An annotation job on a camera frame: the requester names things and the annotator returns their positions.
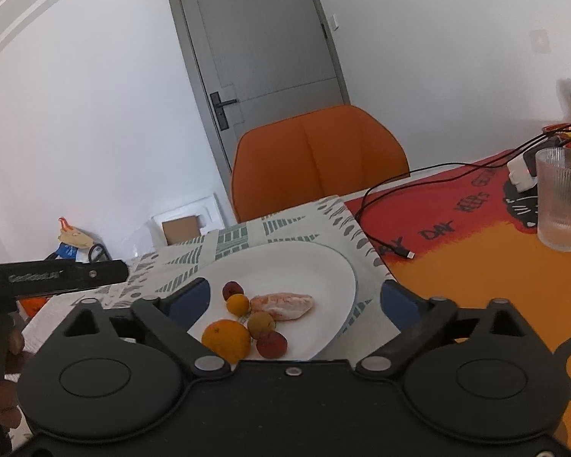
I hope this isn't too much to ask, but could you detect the black door handle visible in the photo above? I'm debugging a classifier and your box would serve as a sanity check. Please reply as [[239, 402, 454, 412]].
[[210, 91, 239, 130]]

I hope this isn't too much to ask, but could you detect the grey door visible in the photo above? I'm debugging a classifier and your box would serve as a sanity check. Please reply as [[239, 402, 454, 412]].
[[163, 0, 350, 177]]

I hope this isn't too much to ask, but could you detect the person's left hand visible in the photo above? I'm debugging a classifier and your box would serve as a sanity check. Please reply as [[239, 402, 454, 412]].
[[0, 329, 24, 433]]

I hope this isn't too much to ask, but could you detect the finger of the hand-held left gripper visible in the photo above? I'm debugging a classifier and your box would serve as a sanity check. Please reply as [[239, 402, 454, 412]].
[[0, 259, 129, 296]]

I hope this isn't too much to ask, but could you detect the cardboard box with foam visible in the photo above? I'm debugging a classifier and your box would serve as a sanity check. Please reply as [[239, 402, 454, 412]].
[[145, 193, 220, 248]]

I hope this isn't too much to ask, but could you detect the peeled banana piece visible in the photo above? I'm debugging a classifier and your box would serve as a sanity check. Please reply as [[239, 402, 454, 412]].
[[250, 292, 315, 321]]

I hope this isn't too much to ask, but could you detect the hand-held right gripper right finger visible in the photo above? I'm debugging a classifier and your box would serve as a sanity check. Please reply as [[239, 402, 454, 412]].
[[356, 280, 534, 378]]

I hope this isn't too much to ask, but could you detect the orange and red tablecloth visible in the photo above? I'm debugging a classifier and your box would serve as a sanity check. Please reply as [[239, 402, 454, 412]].
[[345, 150, 571, 453]]

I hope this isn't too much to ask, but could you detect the rubber chicken toy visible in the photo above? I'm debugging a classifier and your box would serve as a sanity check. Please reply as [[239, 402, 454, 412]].
[[57, 217, 93, 251]]

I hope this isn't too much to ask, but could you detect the patterned white tablecloth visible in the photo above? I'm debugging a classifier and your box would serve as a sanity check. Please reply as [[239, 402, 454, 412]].
[[19, 195, 396, 344]]

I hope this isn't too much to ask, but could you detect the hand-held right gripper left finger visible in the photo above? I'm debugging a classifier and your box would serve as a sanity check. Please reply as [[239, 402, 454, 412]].
[[59, 277, 231, 380]]

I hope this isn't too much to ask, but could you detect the orange chair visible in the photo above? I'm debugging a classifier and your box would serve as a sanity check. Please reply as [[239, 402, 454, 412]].
[[231, 105, 410, 224]]

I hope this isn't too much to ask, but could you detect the ribbed glass cup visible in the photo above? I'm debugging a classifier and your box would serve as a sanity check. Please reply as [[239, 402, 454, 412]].
[[535, 147, 571, 252]]

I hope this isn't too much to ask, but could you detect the small yellow-brown fruit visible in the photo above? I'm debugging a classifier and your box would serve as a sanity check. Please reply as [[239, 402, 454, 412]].
[[247, 312, 276, 340]]

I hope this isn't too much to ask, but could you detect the large orange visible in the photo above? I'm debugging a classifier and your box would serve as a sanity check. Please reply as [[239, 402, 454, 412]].
[[202, 319, 252, 365]]

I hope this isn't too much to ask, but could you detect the small orange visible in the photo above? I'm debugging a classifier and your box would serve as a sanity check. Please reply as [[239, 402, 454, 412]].
[[226, 294, 251, 316]]

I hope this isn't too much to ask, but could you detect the black cable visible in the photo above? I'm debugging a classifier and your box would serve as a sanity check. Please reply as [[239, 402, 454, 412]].
[[356, 124, 571, 262]]

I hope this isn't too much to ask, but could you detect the white plate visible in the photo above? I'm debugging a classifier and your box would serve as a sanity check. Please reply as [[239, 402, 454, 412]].
[[187, 242, 357, 361]]

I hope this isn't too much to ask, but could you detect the white charger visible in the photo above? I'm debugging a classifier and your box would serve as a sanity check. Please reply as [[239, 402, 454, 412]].
[[507, 150, 538, 190]]

